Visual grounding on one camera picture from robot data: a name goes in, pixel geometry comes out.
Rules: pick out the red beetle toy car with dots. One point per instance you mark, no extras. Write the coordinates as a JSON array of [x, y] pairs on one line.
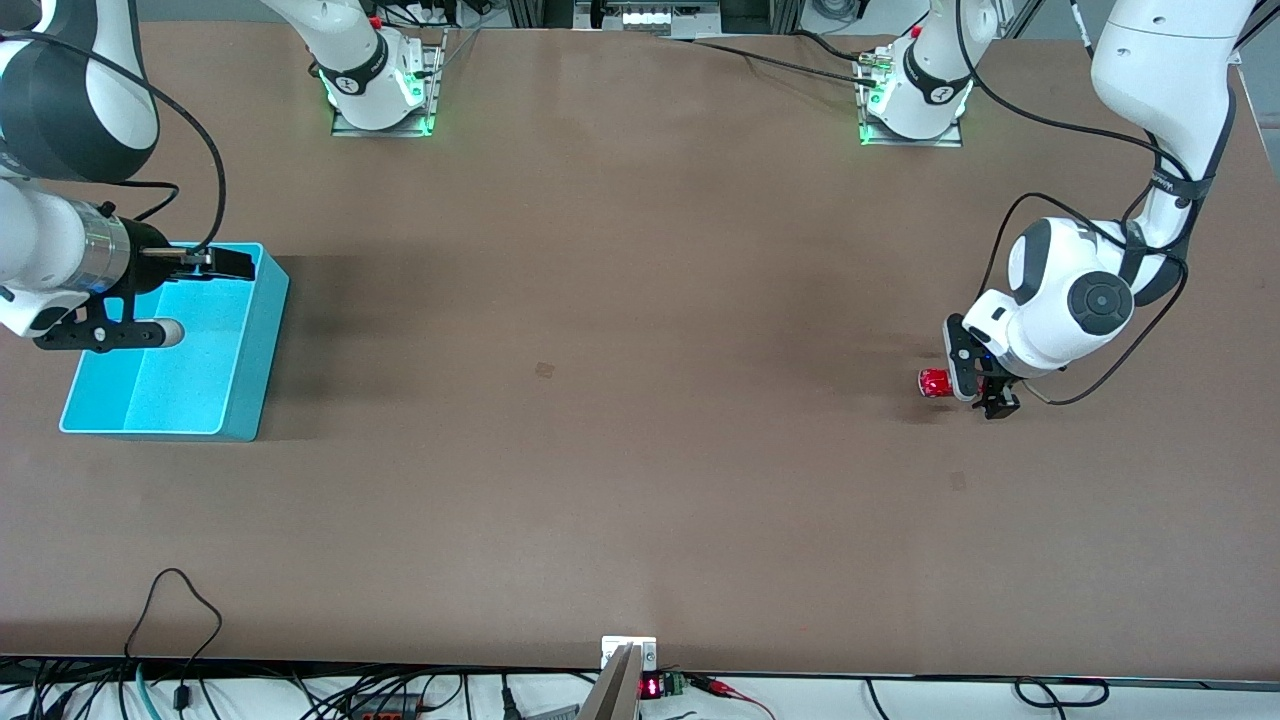
[[935, 383]]

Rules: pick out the grey metal mount bar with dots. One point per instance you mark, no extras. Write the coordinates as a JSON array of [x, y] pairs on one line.
[[612, 695]]

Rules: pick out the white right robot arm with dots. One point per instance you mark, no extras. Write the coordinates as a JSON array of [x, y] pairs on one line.
[[40, 250]]

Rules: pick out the lit electronics box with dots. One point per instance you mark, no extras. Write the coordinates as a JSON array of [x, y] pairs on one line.
[[650, 17]]

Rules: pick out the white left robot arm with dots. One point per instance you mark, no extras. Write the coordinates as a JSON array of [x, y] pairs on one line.
[[1160, 60]]

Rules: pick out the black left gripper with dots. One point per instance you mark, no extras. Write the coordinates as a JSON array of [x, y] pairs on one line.
[[999, 398]]

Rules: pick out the orange power strip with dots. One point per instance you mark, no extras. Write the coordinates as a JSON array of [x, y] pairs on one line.
[[385, 708]]

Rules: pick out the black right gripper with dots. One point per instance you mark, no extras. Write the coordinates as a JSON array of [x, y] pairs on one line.
[[150, 256]]

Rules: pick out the blue plastic storage box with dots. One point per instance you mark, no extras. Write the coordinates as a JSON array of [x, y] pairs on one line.
[[200, 380]]

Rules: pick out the aluminium frame profile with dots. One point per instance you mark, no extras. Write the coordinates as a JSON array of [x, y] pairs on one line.
[[1264, 14]]

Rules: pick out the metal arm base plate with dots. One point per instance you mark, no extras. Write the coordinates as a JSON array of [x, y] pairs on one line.
[[868, 128], [437, 75]]

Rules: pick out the white mount bracket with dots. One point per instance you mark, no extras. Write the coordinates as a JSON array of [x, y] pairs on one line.
[[612, 647]]

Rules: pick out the red LED display module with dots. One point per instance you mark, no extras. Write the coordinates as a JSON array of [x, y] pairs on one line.
[[652, 687]]

